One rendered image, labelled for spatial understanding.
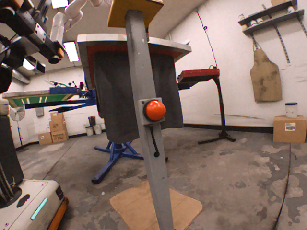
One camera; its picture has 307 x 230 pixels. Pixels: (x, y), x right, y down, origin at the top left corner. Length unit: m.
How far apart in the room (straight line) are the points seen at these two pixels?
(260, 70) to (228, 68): 0.65
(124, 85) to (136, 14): 0.31
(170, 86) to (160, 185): 0.50
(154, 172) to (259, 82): 2.10
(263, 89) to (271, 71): 0.33
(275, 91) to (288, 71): 0.41
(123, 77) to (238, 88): 2.12
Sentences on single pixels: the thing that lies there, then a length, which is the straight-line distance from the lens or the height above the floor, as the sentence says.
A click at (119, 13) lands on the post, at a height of 0.93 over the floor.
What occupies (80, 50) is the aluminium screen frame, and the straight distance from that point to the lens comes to 0.56.
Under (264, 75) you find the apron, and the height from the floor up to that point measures 0.94.
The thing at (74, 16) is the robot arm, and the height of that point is 1.41.
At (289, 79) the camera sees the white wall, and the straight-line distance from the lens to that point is 2.24.
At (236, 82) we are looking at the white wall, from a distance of 2.39.
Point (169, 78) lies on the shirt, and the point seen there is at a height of 0.81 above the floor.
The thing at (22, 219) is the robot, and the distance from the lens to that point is 0.76.
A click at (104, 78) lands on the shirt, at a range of 0.53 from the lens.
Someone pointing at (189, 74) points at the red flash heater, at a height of 1.04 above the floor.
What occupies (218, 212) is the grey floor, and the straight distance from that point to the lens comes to 0.83.
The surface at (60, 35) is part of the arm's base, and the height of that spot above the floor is 1.22.
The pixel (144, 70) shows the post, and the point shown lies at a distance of 0.25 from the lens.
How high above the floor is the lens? 0.65
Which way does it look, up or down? 3 degrees down
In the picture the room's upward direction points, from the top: 9 degrees counter-clockwise
